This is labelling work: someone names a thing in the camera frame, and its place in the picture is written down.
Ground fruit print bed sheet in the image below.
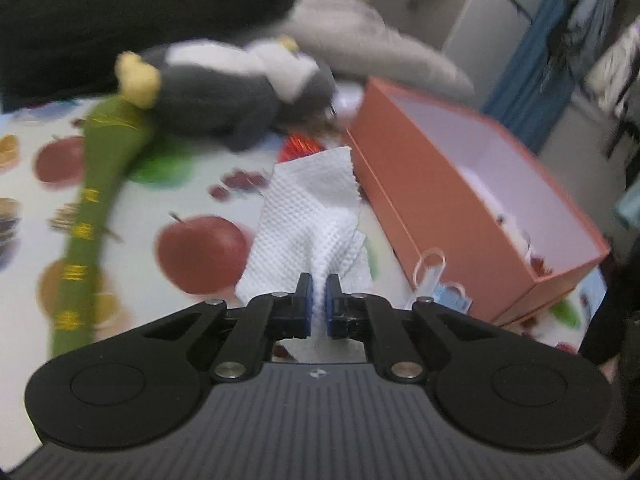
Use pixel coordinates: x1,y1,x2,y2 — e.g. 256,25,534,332
0,95,609,377

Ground white paper towel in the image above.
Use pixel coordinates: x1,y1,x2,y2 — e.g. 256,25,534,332
235,146,374,364

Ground pink cardboard box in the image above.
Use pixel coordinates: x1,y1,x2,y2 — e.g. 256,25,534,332
345,77,611,326

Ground hanging clothes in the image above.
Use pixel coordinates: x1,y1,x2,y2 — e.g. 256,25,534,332
550,0,640,162

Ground grey penguin plush toy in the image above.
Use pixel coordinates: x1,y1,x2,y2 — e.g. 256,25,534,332
115,35,339,154

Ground face mask with ear loops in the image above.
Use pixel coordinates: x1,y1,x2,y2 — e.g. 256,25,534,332
405,247,474,314

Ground grey wardrobe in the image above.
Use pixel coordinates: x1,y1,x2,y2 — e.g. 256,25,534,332
370,0,566,72

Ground red shiny wrapper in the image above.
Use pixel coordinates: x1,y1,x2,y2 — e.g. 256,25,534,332
280,132,326,164

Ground green plush stick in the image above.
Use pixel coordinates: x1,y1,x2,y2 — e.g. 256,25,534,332
47,95,157,361

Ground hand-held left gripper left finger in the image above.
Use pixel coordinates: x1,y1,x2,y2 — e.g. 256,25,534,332
142,272,315,382

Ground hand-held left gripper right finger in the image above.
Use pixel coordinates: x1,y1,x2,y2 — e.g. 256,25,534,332
324,274,496,382

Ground black jacket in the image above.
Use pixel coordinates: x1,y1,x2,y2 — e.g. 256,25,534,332
0,0,304,114

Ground blue curtain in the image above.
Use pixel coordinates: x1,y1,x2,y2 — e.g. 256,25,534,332
482,0,601,157

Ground black and white panda plush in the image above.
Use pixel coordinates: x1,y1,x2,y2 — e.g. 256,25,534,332
479,194,534,262

